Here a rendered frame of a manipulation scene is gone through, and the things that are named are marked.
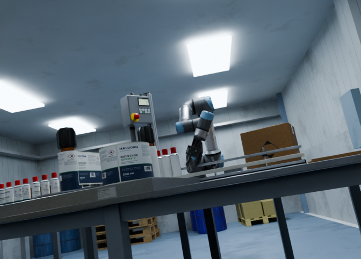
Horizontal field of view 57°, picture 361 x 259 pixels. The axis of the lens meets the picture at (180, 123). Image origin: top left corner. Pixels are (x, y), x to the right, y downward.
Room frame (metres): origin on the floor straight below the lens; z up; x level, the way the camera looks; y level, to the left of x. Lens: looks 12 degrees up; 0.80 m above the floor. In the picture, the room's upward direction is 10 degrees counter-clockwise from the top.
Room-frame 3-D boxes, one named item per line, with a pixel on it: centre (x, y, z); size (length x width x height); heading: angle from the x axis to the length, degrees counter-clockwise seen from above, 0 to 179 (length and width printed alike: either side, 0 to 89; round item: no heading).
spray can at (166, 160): (1.96, 0.12, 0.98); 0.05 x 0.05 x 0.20
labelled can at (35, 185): (2.21, 1.02, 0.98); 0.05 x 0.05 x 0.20
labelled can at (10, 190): (2.27, 1.23, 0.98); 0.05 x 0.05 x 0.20
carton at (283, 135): (2.11, -0.54, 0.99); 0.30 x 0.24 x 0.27; 66
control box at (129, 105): (2.09, 0.27, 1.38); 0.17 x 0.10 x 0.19; 130
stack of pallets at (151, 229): (7.67, 1.63, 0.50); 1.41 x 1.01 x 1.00; 84
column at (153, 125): (2.14, 0.19, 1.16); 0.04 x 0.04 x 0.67; 74
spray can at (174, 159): (1.95, 0.07, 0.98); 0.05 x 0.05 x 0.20
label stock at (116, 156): (1.32, 0.24, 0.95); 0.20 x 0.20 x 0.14
